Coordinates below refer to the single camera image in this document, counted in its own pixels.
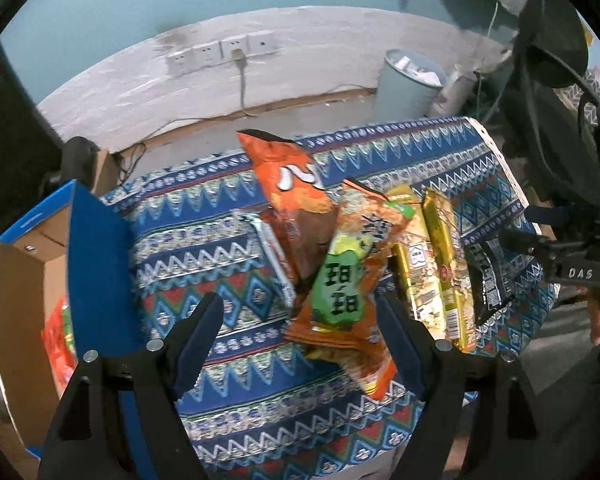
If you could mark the black snack packet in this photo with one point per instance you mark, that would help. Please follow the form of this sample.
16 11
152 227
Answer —
490 285

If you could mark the black floor fan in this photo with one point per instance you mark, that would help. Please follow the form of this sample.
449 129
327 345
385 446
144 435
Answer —
550 35

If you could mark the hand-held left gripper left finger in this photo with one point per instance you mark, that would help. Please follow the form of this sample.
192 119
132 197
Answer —
200 345

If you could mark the red snack packet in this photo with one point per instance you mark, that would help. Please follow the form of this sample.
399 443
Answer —
57 345

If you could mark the grey pipe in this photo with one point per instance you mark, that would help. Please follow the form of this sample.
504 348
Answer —
452 95

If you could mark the patterned blue tablecloth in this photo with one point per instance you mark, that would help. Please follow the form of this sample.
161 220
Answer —
240 410

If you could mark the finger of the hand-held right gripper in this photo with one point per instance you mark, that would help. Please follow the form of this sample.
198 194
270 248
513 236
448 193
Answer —
522 244

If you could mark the black round device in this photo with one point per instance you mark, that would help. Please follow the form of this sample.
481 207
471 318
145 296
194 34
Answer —
77 157

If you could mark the white wall socket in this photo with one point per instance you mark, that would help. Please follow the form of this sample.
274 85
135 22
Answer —
207 55
263 43
232 46
180 64

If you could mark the small brown cardboard box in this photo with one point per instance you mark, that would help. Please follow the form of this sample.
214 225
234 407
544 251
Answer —
105 172

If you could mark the gold snack packet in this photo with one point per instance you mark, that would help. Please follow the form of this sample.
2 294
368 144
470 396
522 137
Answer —
415 270
451 280

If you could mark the blue cardboard box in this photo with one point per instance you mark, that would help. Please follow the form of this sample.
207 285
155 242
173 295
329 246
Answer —
100 260

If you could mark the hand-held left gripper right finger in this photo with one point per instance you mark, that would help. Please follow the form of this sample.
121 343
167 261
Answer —
405 347

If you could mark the orange chip bag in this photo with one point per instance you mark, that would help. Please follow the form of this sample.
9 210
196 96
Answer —
290 195

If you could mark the light blue trash bin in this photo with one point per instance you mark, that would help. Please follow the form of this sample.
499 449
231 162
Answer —
407 95

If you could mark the orange and green snack packet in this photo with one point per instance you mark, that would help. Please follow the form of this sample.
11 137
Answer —
345 285

